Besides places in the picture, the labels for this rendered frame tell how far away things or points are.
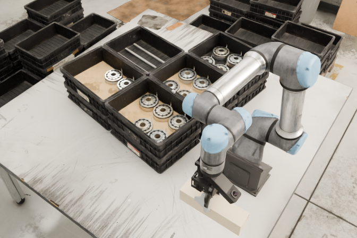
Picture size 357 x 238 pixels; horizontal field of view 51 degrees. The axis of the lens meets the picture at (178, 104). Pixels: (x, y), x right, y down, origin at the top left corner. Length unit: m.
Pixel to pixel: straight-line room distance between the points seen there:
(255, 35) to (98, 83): 1.66
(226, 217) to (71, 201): 0.82
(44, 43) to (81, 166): 1.47
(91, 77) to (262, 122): 1.03
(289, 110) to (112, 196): 0.89
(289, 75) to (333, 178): 1.63
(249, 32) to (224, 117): 2.31
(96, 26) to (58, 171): 1.82
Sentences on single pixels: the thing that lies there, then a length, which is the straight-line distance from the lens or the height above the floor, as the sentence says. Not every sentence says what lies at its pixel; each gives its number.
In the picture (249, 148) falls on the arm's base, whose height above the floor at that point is 0.92.
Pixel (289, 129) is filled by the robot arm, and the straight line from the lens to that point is 1.63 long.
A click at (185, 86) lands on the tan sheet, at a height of 0.83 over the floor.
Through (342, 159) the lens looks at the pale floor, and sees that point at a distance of 3.06.
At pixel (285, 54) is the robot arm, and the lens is 1.39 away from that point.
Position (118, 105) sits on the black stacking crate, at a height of 0.86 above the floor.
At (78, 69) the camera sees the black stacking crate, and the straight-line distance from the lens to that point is 2.25.
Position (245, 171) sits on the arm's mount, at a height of 0.84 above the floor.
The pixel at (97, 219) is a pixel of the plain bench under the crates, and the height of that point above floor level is 0.70.
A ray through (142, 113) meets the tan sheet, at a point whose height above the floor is 0.83.
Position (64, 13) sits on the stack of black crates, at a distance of 3.45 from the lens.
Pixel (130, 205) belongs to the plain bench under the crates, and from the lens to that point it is 1.80.
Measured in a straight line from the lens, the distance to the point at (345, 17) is 4.36.
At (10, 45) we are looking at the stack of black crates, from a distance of 3.47.
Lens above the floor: 2.23
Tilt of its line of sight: 44 degrees down
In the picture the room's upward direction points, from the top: straight up
